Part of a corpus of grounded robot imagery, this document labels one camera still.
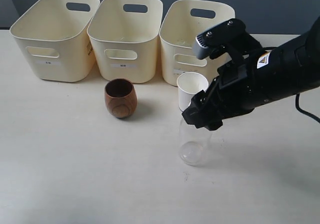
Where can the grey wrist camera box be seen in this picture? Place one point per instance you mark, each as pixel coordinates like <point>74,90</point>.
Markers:
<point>221,38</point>

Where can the left cream plastic bin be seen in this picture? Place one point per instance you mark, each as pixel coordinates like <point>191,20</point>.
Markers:
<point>52,36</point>

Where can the middle cream plastic bin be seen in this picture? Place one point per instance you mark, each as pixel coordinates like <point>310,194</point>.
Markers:
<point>124,35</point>

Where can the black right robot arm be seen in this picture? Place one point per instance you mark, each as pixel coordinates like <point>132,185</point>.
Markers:
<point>254,76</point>

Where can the white paper cup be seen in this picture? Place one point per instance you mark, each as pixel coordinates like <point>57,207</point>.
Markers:
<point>189,84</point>

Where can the right cream plastic bin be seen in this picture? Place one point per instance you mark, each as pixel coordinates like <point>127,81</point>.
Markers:
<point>184,20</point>

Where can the brown wooden cup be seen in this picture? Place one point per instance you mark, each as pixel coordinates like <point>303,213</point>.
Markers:
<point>120,98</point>

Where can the cream plastic bin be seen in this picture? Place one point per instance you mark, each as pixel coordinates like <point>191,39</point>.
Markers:
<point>184,20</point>
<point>52,36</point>
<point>124,35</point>

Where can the clear bottle white cap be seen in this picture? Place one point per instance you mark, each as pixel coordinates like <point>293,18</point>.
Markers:
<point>193,143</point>

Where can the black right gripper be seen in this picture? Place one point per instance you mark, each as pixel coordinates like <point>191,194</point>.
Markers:
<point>227,91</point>

